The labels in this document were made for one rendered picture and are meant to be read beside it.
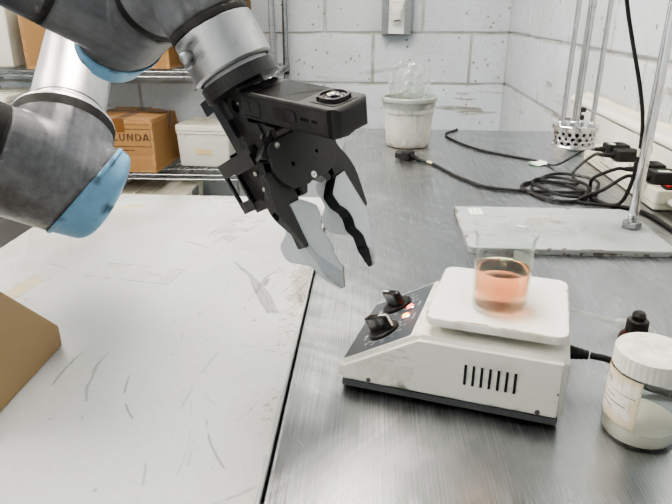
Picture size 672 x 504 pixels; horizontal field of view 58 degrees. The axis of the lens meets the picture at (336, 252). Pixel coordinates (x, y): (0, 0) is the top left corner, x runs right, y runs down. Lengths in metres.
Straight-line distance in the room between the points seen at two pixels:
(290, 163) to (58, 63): 0.36
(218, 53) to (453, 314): 0.30
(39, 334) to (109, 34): 0.30
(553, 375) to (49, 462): 0.41
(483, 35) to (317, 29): 0.76
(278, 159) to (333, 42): 2.46
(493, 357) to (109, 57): 0.45
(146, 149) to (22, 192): 2.09
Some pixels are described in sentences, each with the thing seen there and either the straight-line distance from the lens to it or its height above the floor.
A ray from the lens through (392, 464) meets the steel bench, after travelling 0.51.
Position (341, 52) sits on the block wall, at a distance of 2.97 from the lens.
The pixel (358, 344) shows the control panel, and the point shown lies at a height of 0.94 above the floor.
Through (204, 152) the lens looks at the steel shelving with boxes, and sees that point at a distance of 2.82.
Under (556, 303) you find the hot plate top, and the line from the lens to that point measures 0.59.
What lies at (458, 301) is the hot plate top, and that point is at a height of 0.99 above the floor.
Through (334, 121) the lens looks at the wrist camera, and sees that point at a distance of 0.48.
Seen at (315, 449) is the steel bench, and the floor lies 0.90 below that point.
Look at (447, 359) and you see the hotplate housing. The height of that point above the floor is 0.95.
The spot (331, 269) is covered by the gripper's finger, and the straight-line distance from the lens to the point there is 0.54.
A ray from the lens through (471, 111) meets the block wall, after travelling 3.04.
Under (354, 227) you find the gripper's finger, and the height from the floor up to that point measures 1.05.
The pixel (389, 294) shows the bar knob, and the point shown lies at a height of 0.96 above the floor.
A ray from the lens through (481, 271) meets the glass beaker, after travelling 0.54.
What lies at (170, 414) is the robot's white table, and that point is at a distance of 0.58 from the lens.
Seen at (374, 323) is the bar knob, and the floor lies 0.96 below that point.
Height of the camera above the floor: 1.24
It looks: 22 degrees down
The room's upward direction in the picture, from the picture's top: straight up
